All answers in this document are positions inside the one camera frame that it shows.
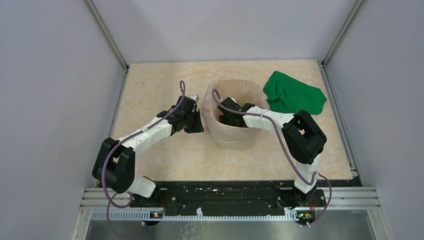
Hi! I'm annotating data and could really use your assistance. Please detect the beige plastic trash bin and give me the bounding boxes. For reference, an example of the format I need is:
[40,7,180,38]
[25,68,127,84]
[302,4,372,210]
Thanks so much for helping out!
[210,125,262,150]

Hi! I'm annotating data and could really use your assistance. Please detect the white cable duct strip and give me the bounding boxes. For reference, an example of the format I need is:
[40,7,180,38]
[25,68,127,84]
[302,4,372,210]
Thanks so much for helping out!
[90,208,313,222]

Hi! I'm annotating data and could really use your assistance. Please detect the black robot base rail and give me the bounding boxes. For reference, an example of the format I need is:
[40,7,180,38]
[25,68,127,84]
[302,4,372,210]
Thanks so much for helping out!
[130,180,327,217]

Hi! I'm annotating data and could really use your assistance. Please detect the right aluminium frame post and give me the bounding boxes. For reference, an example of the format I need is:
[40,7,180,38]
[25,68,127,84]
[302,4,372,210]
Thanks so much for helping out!
[321,0,367,69]

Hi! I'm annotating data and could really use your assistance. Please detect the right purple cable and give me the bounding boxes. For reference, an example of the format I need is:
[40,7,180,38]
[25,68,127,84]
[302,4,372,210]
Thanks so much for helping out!
[211,88,333,228]

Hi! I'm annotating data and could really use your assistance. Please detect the green cloth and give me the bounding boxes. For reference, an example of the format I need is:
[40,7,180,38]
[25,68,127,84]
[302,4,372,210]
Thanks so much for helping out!
[262,71,327,115]

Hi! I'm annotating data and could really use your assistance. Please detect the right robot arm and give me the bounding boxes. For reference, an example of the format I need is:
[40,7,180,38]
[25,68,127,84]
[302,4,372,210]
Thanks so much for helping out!
[218,97,327,209]

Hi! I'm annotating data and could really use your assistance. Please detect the left aluminium frame post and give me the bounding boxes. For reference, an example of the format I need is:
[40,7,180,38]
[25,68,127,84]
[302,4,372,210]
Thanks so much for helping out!
[83,0,129,72]

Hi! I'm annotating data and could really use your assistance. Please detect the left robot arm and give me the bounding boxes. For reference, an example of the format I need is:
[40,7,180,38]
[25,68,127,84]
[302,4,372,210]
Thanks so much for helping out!
[92,94,204,207]

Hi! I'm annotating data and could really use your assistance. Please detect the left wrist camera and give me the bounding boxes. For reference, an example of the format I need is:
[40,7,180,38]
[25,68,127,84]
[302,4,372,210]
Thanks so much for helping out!
[188,94,200,103]

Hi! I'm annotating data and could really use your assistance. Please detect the aluminium frame post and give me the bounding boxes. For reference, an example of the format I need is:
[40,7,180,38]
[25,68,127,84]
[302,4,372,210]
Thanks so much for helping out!
[83,0,129,72]
[321,0,367,69]

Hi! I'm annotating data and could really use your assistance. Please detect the pink plastic trash bag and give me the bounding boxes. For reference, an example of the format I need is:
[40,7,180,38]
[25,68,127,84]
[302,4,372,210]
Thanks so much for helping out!
[200,79,270,150]

